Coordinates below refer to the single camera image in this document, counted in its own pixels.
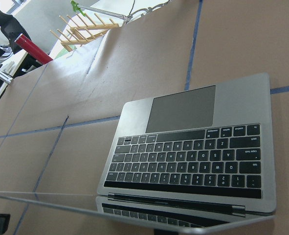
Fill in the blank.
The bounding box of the red cylinder cup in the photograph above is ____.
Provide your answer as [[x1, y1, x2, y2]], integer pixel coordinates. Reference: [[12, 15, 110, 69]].
[[14, 34, 53, 64]]

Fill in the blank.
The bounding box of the grey laptop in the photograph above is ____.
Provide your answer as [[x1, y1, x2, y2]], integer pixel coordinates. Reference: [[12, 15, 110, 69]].
[[0, 72, 277, 235]]

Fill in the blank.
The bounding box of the wooden dish rack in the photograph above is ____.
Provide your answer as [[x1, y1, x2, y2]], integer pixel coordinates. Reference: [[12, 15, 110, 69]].
[[50, 13, 119, 52]]

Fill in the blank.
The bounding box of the metal rod green tip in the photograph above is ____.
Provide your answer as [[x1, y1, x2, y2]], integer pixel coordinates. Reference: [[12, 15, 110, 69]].
[[70, 0, 133, 22]]

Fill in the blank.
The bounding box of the black office chair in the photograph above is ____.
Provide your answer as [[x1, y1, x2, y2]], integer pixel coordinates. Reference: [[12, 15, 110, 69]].
[[0, 10, 42, 76]]

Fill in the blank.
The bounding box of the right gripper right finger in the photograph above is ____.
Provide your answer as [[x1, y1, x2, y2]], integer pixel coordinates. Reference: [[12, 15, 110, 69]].
[[154, 229, 179, 235]]

